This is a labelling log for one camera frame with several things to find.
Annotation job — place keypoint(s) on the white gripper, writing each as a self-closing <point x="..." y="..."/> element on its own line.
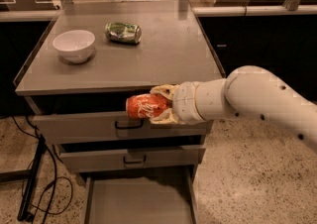
<point x="184" y="103"/>

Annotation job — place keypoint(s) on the grey open bottom drawer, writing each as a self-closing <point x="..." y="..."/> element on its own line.
<point x="141" y="196"/>

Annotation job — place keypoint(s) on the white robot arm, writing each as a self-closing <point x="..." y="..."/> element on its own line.
<point x="248" y="91"/>

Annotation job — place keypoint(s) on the grey top drawer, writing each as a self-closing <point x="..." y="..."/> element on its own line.
<point x="99" y="127"/>

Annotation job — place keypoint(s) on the green soda can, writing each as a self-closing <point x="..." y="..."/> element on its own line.
<point x="125" y="33"/>

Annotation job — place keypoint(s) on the grey middle drawer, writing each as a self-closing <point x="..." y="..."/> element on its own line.
<point x="113" y="159"/>

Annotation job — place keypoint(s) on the grey metal drawer cabinet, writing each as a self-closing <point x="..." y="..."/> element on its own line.
<point x="172" y="50"/>

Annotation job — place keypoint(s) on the red coke can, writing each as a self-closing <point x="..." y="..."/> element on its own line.
<point x="146" y="106"/>

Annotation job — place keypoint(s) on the black drawer handle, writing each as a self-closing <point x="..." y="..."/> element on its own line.
<point x="129" y="160"/>
<point x="129" y="124"/>

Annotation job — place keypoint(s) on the black metal floor stand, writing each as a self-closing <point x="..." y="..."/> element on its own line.
<point x="28" y="175"/>

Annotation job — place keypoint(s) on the white ceramic bowl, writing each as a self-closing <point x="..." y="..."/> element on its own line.
<point x="76" y="46"/>

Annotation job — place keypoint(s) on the black middle drawer handle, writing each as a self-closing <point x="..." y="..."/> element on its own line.
<point x="129" y="160"/>

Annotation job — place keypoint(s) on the black top drawer handle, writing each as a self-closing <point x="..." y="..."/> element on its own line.
<point x="129" y="124"/>

